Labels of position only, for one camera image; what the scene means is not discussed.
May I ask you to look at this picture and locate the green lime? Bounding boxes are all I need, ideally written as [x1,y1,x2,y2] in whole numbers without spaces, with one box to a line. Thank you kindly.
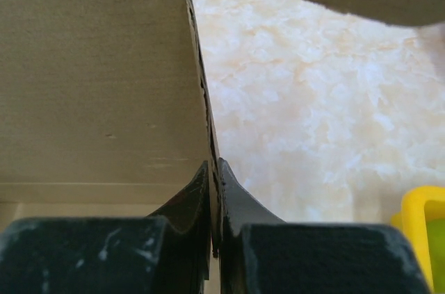
[426,219,444,293]

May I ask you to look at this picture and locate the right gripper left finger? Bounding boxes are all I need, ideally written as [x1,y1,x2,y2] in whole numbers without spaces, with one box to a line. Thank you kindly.
[1,163,210,293]

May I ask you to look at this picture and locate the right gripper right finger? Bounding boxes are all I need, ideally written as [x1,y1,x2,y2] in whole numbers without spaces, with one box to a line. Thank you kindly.
[218,159,430,293]

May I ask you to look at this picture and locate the brown cardboard box sheet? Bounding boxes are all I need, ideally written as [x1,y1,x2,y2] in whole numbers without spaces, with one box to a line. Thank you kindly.
[0,0,445,220]

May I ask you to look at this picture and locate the yellow plastic tray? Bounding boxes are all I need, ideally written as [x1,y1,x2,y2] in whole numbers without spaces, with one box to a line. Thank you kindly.
[391,186,444,293]

